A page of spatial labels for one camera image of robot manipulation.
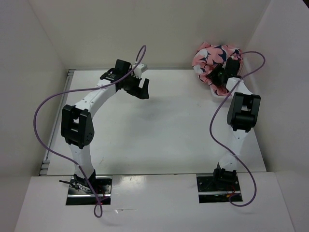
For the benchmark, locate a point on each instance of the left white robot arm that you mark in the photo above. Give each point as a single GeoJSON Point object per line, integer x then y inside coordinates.
{"type": "Point", "coordinates": [77, 126]}

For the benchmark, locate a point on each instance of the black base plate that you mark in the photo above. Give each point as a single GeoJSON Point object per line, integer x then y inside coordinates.
{"type": "Point", "coordinates": [103, 188]}
{"type": "Point", "coordinates": [211, 191]}

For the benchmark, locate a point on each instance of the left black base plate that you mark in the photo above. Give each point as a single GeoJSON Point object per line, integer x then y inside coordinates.
{"type": "Point", "coordinates": [103, 188]}

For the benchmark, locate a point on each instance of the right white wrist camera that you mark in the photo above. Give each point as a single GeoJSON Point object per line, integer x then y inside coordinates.
{"type": "Point", "coordinates": [232, 81]}

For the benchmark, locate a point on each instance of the white plastic mesh basket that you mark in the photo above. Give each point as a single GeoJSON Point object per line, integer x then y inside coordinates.
{"type": "Point", "coordinates": [220, 91]}

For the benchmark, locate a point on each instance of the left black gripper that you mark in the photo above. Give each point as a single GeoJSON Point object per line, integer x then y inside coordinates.
{"type": "Point", "coordinates": [141, 94]}

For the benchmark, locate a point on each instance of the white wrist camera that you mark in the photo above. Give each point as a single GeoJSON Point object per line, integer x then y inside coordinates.
{"type": "Point", "coordinates": [232, 81]}
{"type": "Point", "coordinates": [139, 69]}

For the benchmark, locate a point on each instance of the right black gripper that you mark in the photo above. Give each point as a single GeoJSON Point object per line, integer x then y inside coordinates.
{"type": "Point", "coordinates": [213, 75]}

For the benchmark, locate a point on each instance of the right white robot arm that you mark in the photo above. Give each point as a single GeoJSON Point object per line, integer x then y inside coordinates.
{"type": "Point", "coordinates": [241, 118]}

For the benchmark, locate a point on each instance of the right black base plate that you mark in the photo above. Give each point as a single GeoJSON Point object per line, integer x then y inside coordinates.
{"type": "Point", "coordinates": [211, 191]}

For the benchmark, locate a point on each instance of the aluminium table edge rail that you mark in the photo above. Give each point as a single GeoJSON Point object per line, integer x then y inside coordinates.
{"type": "Point", "coordinates": [46, 160]}

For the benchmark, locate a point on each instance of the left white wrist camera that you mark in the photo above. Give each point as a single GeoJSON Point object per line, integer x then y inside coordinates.
{"type": "Point", "coordinates": [139, 69]}

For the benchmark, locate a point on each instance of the pink shark print shorts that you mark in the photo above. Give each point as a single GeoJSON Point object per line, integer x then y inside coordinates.
{"type": "Point", "coordinates": [208, 56]}

